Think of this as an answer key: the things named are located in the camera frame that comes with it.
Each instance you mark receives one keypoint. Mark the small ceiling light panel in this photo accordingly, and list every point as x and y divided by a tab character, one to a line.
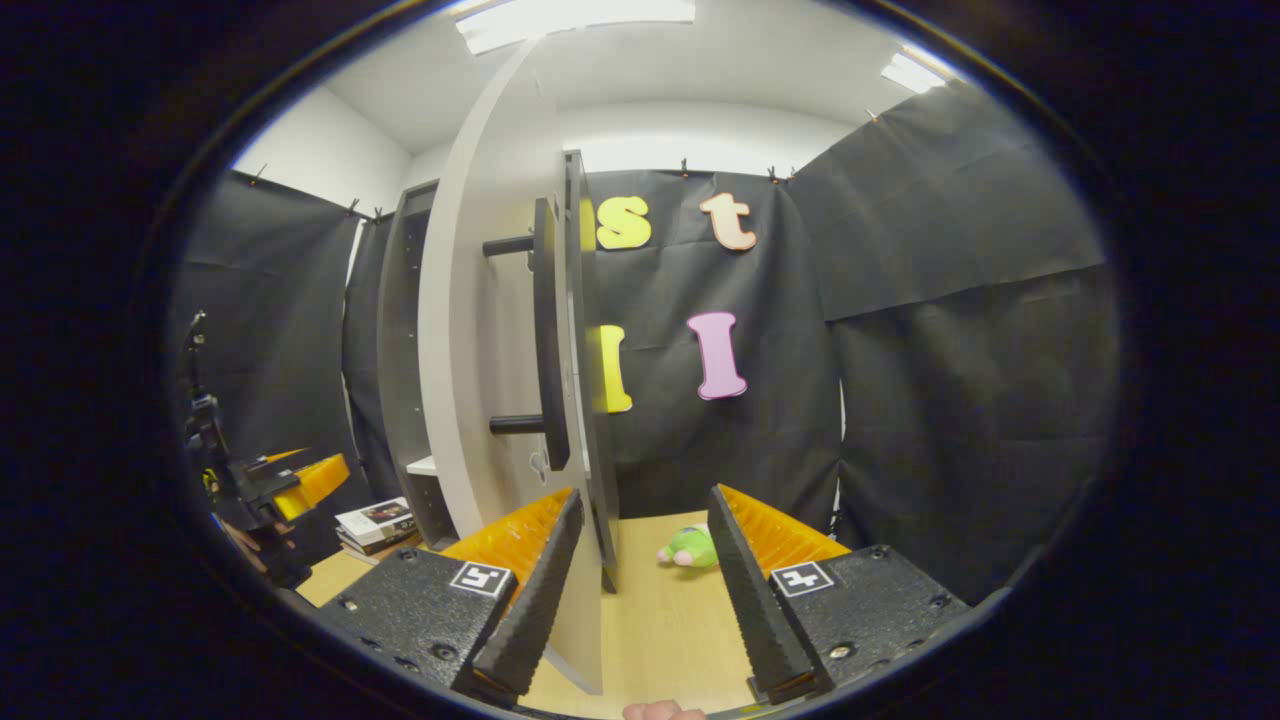
912	72

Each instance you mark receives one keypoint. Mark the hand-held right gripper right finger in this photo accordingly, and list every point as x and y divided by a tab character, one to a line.
750	600

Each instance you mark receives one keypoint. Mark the white cover book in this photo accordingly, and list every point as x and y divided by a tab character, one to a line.
375	518

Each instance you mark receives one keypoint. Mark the long ceiling light panel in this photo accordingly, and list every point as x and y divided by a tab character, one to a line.
570	20

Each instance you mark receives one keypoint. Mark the brown book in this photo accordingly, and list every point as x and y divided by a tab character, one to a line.
400	553

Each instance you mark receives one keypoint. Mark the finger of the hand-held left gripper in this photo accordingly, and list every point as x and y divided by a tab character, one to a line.
270	462
315	480

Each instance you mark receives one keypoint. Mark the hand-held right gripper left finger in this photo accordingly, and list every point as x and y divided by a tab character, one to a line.
535	600

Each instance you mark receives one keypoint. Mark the beige cabinet door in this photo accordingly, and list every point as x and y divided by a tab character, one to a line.
480	330

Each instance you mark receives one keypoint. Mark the black backdrop cloth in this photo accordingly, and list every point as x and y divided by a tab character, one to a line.
950	400

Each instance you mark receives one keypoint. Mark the green plush toy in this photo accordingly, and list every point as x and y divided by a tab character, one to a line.
692	548

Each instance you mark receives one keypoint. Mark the dark book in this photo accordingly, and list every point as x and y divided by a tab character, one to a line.
395	543

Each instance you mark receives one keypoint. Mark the dark grey cabinet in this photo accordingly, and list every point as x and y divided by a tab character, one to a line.
395	350

